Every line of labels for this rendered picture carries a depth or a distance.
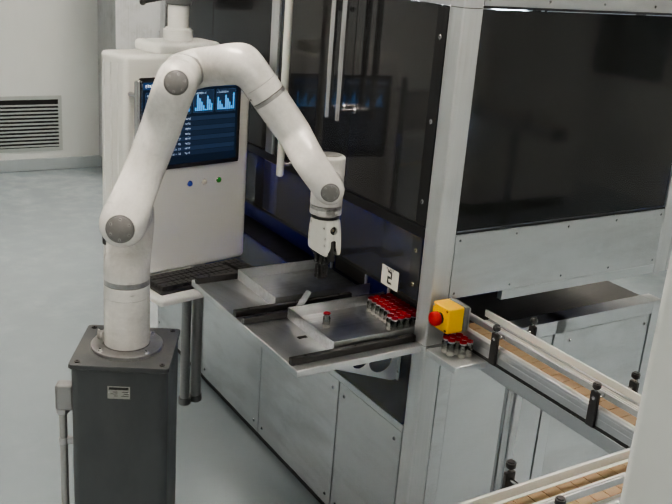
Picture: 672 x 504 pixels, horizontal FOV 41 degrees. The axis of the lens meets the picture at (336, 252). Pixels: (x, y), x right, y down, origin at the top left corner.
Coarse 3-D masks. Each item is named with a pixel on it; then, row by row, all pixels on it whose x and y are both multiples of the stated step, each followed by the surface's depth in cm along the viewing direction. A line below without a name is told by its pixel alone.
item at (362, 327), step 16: (320, 304) 267; (336, 304) 270; (352, 304) 274; (304, 320) 254; (320, 320) 263; (336, 320) 263; (352, 320) 264; (368, 320) 265; (320, 336) 247; (336, 336) 253; (352, 336) 253; (368, 336) 247; (384, 336) 250
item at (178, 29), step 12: (144, 0) 295; (156, 0) 295; (168, 0) 293; (180, 0) 292; (168, 12) 295; (180, 12) 294; (168, 24) 296; (180, 24) 295; (168, 36) 295; (180, 36) 295; (192, 36) 299
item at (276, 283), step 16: (240, 272) 287; (256, 272) 292; (272, 272) 295; (288, 272) 299; (304, 272) 300; (336, 272) 302; (256, 288) 278; (272, 288) 284; (288, 288) 285; (304, 288) 286; (320, 288) 287; (336, 288) 279; (352, 288) 282; (368, 288) 286
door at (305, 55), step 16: (304, 0) 287; (320, 0) 279; (352, 0) 264; (304, 16) 288; (320, 16) 280; (352, 16) 265; (304, 32) 289; (320, 32) 281; (352, 32) 266; (304, 48) 290; (320, 48) 282; (336, 48) 274; (352, 48) 267; (304, 64) 292; (320, 64) 283; (336, 64) 275; (352, 64) 267; (304, 80) 293; (320, 80) 284; (336, 80) 276; (352, 80) 269; (304, 96) 294; (320, 96) 285; (304, 112) 295; (320, 112) 286; (320, 128) 287; (336, 128) 279; (320, 144) 289; (336, 144) 280; (288, 160) 308
